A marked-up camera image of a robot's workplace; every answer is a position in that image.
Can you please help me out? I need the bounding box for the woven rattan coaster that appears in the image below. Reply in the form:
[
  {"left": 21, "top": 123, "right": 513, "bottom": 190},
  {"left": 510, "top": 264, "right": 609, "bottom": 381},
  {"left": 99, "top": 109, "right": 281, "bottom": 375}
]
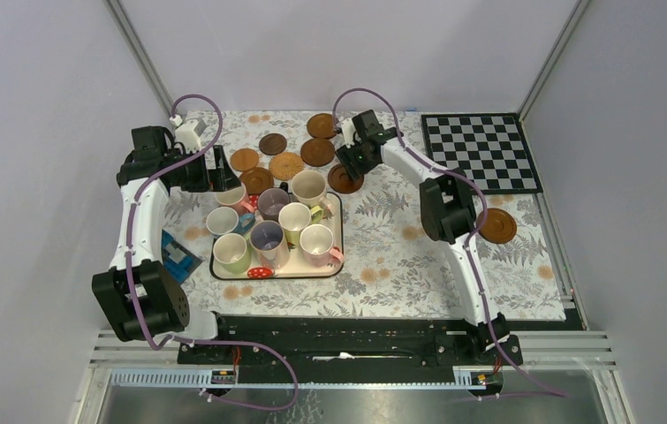
[{"left": 269, "top": 152, "right": 305, "bottom": 181}]

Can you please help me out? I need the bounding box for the purple cup dark handle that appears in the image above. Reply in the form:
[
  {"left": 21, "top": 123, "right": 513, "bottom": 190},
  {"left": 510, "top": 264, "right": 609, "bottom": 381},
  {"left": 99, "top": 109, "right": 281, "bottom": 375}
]
[{"left": 256, "top": 182, "right": 292, "bottom": 221}]

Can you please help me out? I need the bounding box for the white cup pink handle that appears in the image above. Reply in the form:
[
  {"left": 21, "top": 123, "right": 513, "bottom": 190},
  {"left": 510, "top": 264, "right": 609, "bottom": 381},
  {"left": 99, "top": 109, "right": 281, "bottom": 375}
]
[{"left": 215, "top": 183, "right": 256, "bottom": 216}]

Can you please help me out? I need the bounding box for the cream tray with black rim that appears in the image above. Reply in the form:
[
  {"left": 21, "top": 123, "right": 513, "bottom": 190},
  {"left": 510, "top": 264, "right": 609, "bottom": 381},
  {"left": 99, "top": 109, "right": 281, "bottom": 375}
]
[{"left": 209, "top": 192, "right": 345, "bottom": 281}]

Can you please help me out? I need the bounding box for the floral tablecloth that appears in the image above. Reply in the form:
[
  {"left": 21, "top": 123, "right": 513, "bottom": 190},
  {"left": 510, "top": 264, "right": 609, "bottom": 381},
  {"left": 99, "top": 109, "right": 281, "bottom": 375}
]
[{"left": 128, "top": 110, "right": 567, "bottom": 322}]

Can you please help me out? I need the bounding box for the white cup green body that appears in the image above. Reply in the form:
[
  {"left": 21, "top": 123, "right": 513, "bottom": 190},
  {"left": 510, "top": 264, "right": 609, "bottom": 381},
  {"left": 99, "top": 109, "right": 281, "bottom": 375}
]
[{"left": 213, "top": 233, "right": 252, "bottom": 274}]

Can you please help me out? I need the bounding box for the white cup blue handle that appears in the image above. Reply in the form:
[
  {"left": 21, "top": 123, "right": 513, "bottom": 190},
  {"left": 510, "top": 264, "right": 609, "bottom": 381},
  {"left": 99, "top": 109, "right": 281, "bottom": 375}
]
[{"left": 205, "top": 207, "right": 256, "bottom": 239}]

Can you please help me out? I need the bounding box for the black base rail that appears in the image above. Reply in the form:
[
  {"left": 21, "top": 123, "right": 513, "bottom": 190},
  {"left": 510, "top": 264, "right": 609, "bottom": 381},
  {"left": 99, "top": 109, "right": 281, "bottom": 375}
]
[{"left": 178, "top": 315, "right": 523, "bottom": 384}]

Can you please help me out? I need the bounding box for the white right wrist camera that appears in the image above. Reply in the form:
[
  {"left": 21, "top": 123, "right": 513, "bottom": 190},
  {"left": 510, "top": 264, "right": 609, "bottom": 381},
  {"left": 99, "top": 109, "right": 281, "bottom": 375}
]
[{"left": 338, "top": 118, "right": 357, "bottom": 147}]

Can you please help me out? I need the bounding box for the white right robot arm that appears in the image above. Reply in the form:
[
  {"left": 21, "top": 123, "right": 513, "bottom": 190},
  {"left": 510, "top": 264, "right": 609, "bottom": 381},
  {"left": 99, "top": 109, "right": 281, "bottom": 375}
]
[{"left": 333, "top": 110, "right": 510, "bottom": 364}]

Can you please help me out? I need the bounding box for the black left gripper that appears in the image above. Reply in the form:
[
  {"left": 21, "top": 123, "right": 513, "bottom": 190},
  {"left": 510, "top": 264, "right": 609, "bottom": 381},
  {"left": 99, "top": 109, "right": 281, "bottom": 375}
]
[{"left": 171, "top": 144, "right": 239, "bottom": 192}]

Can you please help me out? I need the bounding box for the light bamboo coaster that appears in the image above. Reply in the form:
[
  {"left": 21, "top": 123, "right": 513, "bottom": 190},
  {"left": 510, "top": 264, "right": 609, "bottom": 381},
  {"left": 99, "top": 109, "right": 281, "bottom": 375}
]
[{"left": 230, "top": 148, "right": 260, "bottom": 172}]

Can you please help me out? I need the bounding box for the dark walnut coaster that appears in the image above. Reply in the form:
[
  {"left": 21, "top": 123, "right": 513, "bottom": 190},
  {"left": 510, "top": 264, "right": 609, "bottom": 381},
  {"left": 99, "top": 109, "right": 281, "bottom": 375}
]
[{"left": 258, "top": 132, "right": 287, "bottom": 155}]

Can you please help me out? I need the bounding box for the blue block puzzle box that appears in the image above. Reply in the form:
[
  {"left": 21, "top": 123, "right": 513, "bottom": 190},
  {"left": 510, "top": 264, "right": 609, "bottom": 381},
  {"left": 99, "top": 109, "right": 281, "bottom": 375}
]
[{"left": 161, "top": 230, "right": 203, "bottom": 284}]

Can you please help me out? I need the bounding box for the lilac cup centre front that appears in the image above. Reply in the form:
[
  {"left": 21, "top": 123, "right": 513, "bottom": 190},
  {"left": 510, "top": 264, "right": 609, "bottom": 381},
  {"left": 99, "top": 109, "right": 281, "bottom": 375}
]
[{"left": 249, "top": 221, "right": 291, "bottom": 270}]

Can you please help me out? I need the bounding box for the brown ridged wooden coaster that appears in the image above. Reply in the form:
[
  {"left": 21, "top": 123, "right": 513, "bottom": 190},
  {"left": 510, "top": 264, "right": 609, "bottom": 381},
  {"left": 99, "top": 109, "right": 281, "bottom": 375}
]
[{"left": 300, "top": 138, "right": 336, "bottom": 167}]

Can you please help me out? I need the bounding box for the black white chessboard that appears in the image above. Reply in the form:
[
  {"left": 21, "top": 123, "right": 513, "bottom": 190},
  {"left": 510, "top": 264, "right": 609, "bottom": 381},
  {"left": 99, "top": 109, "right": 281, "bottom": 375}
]
[{"left": 421, "top": 113, "right": 542, "bottom": 194}]

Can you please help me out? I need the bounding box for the white cup yellow handle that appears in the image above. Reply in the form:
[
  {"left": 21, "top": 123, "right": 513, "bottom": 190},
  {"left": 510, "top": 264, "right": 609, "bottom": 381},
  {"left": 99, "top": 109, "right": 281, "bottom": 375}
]
[{"left": 278, "top": 202, "right": 325, "bottom": 245}]

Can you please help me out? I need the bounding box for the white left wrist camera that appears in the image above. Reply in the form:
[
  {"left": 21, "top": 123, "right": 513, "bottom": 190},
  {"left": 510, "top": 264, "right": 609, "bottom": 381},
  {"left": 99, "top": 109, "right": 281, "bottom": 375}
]
[{"left": 170, "top": 115, "right": 206, "bottom": 154}]

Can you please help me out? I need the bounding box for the white cup pink front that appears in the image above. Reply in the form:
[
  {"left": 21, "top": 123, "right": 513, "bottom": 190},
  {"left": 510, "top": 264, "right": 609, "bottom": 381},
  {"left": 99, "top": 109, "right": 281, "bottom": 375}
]
[{"left": 299, "top": 224, "right": 345, "bottom": 268}]

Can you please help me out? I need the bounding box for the large cream cup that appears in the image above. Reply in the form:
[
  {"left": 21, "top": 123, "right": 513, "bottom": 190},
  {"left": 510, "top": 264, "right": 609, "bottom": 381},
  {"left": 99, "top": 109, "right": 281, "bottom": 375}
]
[{"left": 289, "top": 170, "right": 335, "bottom": 217}]

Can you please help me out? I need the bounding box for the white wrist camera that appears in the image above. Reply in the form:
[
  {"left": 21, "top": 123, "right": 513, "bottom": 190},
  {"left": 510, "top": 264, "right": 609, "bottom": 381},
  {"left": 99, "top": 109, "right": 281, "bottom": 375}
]
[
  {"left": 338, "top": 118, "right": 357, "bottom": 147},
  {"left": 170, "top": 115, "right": 206, "bottom": 154}
]

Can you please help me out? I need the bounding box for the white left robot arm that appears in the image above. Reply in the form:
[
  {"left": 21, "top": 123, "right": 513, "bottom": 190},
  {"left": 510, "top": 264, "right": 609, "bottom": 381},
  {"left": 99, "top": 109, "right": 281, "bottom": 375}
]
[{"left": 92, "top": 126, "right": 240, "bottom": 342}]

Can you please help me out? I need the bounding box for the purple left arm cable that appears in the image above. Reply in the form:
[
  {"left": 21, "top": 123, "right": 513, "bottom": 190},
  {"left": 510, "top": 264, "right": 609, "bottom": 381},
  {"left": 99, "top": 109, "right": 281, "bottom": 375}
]
[{"left": 125, "top": 94, "right": 300, "bottom": 413}]

